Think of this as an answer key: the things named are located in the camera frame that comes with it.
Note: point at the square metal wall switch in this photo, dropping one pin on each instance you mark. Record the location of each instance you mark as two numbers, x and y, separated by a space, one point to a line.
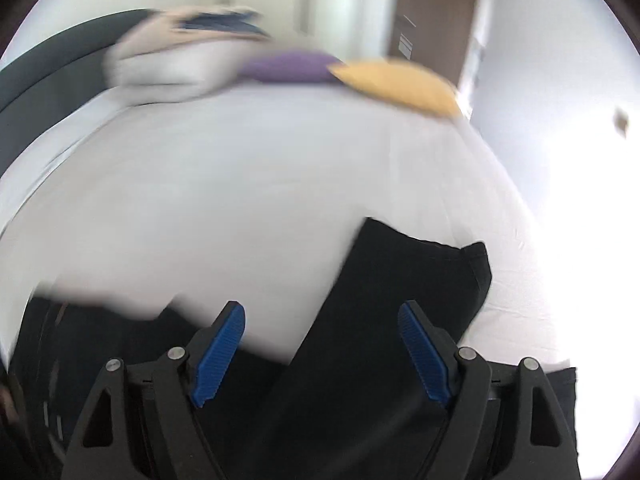
621 121

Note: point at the purple pillow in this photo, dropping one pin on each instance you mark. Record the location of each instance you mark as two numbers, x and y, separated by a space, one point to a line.
290 67

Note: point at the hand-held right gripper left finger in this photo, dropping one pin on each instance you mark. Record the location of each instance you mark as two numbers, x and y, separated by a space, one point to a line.
222 345

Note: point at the brown wooden door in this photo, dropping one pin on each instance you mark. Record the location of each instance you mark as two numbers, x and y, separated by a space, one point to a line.
435 10

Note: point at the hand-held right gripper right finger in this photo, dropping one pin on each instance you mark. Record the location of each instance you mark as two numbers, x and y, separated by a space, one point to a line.
422 350

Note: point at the folded blue-grey blanket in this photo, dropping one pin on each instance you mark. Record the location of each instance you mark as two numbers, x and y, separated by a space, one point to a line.
225 22

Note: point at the folded beige duvet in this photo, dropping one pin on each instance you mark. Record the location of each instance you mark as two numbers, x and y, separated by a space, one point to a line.
160 67

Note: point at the yellow pillow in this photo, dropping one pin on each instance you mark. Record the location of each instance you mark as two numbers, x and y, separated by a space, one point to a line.
400 85

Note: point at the black denim pants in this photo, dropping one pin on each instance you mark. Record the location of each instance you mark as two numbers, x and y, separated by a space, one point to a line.
400 275

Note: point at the dark grey padded headboard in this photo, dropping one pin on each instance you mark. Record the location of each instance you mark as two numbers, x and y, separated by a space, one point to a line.
50 70

